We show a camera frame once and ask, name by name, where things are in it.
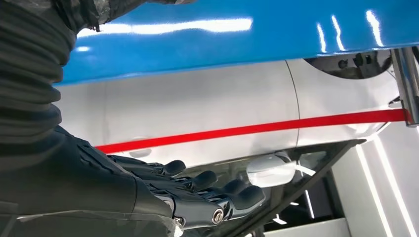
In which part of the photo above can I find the chrome stanchion post dark base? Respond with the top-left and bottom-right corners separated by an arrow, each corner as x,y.
390,46 -> 419,128

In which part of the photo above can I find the red barrier belt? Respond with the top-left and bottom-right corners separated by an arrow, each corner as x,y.
95,108 -> 412,155

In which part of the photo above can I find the blue metal shelf rack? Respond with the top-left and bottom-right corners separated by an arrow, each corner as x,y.
54,0 -> 419,86

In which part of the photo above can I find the white car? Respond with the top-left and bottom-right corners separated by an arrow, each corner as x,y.
54,49 -> 405,237

